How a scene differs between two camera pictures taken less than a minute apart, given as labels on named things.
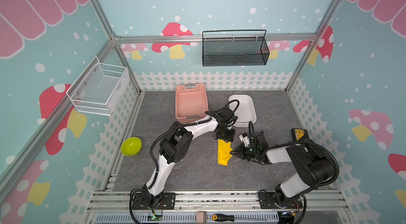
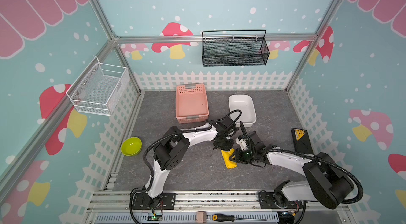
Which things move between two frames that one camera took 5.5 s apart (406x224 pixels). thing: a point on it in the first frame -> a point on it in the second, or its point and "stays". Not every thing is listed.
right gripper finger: x=250 y=123 -> x=243 y=130
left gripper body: x=225 y=133 -> x=224 y=143
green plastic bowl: x=131 y=146 stays
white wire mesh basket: x=100 y=88 stays
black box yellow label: x=300 y=134 stays
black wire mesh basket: x=234 y=51 stays
